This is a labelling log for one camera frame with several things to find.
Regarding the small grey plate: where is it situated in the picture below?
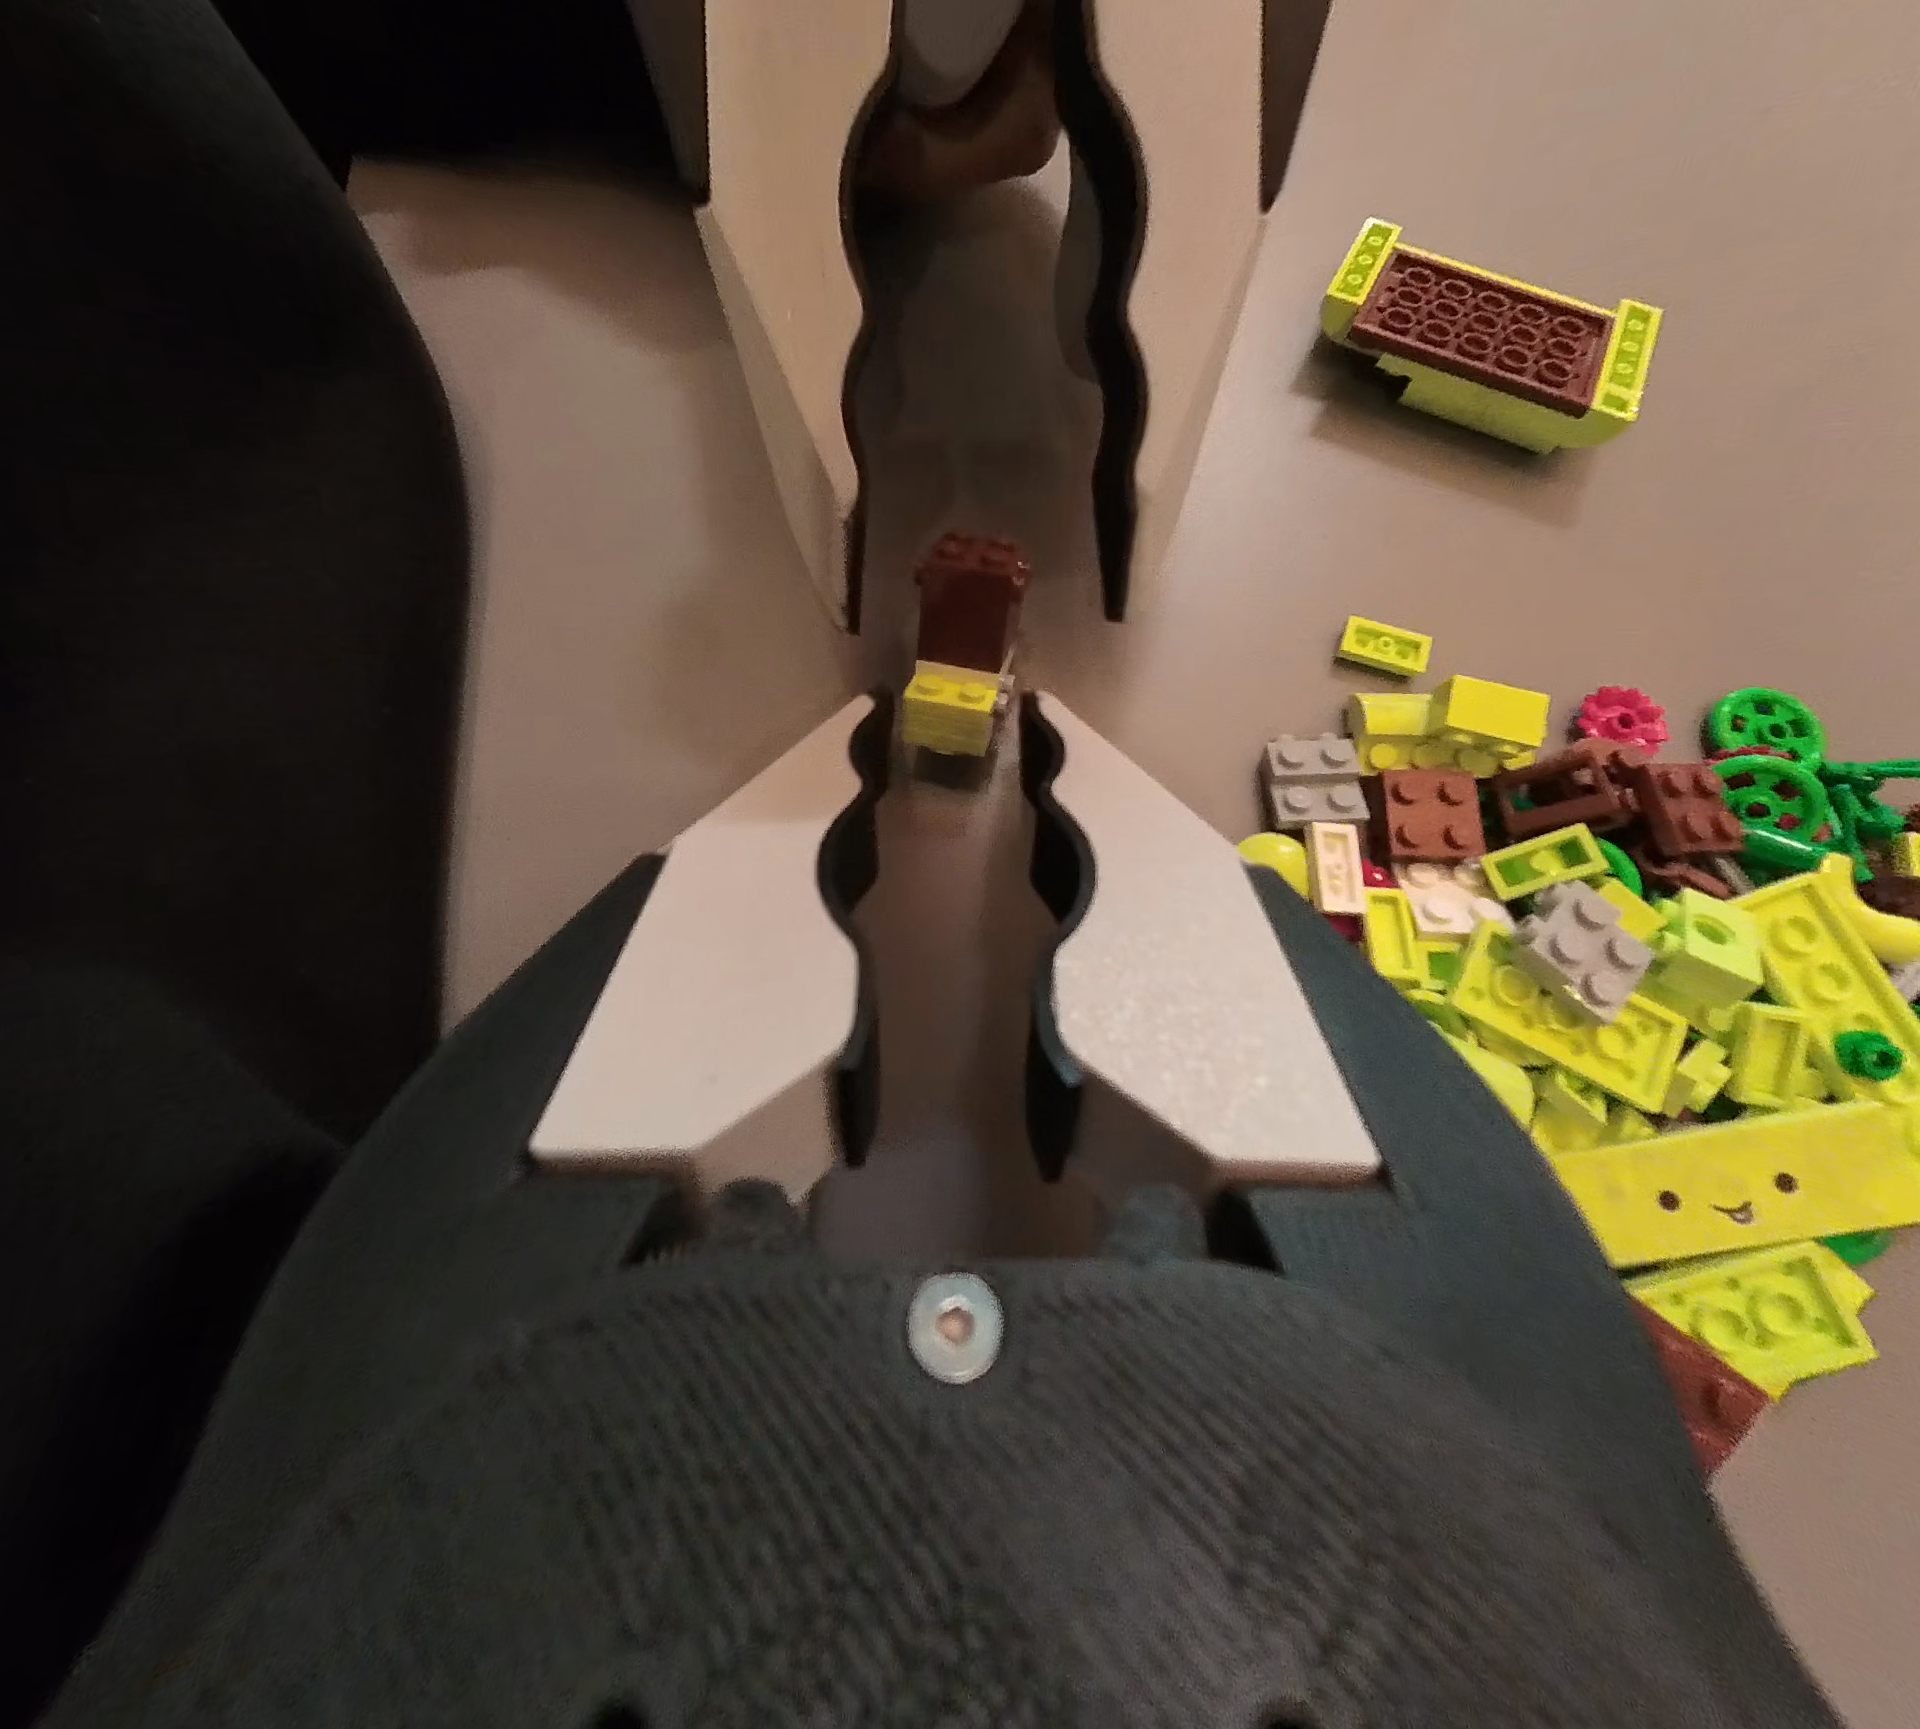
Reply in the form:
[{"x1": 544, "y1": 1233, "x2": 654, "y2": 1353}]
[{"x1": 1262, "y1": 735, "x2": 1375, "y2": 832}]

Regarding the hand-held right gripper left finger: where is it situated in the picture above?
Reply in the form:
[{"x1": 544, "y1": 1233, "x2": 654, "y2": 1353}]
[{"x1": 525, "y1": 692, "x2": 895, "y2": 1183}]

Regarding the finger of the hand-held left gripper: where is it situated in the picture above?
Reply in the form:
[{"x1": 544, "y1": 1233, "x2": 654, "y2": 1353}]
[
  {"x1": 692, "y1": 0, "x2": 906, "y2": 637},
  {"x1": 1053, "y1": 0, "x2": 1273, "y2": 624}
]

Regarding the lime brick with hole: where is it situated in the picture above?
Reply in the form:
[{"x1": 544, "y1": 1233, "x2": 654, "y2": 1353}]
[{"x1": 1653, "y1": 886, "x2": 1770, "y2": 1013}]

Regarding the person's left hand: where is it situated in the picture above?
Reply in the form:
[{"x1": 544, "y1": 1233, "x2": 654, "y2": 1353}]
[{"x1": 862, "y1": 18, "x2": 1077, "y2": 204}]

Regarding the pile of loose toy bricks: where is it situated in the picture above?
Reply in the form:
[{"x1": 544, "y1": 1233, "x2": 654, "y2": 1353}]
[{"x1": 1235, "y1": 675, "x2": 1920, "y2": 1479}]

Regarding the lime brown brick chunk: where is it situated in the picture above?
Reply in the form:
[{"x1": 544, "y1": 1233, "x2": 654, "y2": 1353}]
[{"x1": 901, "y1": 533, "x2": 1036, "y2": 789}]

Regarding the large lime brick assembly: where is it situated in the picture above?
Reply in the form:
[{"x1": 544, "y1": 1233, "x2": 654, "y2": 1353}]
[{"x1": 1319, "y1": 217, "x2": 1665, "y2": 456}]

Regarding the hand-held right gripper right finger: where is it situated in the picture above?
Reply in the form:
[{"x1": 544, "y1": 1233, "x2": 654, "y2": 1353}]
[{"x1": 1020, "y1": 692, "x2": 1383, "y2": 1197}]

